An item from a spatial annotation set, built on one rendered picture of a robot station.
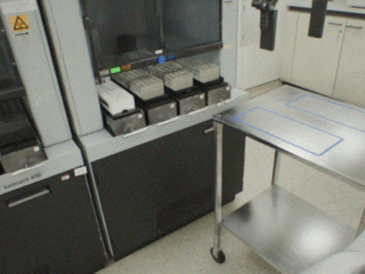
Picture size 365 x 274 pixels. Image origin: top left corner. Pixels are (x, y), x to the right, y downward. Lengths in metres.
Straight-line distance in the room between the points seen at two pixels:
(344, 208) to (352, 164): 1.15
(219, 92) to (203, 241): 0.81
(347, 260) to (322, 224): 1.09
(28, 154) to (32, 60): 0.32
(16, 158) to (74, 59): 0.40
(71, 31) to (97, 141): 0.42
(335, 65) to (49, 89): 2.64
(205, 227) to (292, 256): 0.62
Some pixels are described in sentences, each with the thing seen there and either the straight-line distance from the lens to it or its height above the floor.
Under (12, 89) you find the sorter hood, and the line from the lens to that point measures 1.18.
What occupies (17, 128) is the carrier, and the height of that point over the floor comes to 0.85.
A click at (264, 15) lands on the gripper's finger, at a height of 1.25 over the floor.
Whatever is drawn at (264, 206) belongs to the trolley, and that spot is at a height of 0.28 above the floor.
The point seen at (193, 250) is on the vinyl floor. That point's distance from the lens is 1.75.
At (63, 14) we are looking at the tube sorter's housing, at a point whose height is 1.20.
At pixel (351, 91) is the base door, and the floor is 0.20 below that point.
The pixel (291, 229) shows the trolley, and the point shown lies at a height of 0.28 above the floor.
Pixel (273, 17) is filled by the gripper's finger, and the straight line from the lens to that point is 0.58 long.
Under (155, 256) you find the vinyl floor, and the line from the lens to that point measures 1.74.
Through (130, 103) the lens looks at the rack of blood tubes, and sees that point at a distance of 1.28.
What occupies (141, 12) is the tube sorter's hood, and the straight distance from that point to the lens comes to 1.27.
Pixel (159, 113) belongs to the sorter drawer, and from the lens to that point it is 1.32.
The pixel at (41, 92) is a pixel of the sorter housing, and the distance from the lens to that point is 1.22.
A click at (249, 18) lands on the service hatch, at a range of 3.18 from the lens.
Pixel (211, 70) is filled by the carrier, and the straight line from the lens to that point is 1.50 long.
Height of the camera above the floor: 1.34
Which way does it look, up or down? 30 degrees down
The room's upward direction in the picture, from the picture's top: 4 degrees counter-clockwise
